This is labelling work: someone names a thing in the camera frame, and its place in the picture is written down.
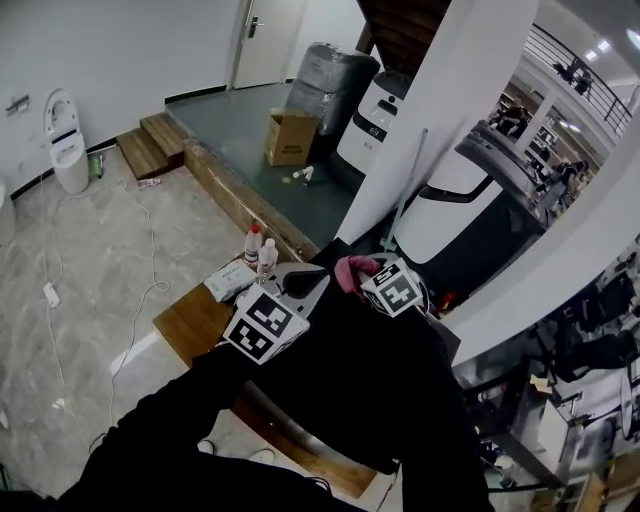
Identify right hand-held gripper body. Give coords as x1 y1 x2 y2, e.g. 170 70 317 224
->
359 257 431 320

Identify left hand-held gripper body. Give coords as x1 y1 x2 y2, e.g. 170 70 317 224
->
222 279 321 365

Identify pink cloth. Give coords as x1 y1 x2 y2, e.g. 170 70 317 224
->
333 254 382 304

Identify black mini fridge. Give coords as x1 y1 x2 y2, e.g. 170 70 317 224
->
234 238 462 476

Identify person's right forearm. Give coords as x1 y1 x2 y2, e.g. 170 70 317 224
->
399 309 496 512

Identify person's left forearm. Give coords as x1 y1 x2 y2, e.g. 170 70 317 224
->
57 344 261 512

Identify white-capped clear bottle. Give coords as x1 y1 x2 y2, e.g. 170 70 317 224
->
256 237 279 279

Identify red-capped plastic bottle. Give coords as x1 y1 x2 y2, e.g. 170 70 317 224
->
243 223 264 266

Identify white wet wipes pack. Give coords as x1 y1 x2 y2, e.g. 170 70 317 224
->
203 259 259 302

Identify wooden low table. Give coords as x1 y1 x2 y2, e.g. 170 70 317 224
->
152 279 379 500

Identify large white black robot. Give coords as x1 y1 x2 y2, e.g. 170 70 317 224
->
392 119 551 301

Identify wooden platform edging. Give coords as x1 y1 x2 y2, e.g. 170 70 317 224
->
182 138 321 264

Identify open cardboard box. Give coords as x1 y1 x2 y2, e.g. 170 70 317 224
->
264 107 321 168

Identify small white service robot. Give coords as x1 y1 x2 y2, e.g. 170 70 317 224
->
335 69 414 176

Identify person's black clothed body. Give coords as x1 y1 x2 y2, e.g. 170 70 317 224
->
99 444 381 512

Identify plastic-wrapped grey appliance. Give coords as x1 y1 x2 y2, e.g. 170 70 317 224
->
287 42 381 139

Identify wooden steps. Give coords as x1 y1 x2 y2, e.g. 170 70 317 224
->
115 112 186 181

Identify white door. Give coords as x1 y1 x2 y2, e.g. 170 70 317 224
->
229 0 309 91

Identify wooden staircase underside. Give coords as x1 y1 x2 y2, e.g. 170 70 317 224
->
357 0 451 76

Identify black metal railing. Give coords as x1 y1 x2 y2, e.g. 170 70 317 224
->
524 22 634 139

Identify white floor cable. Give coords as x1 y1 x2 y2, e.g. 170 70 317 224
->
37 174 171 451

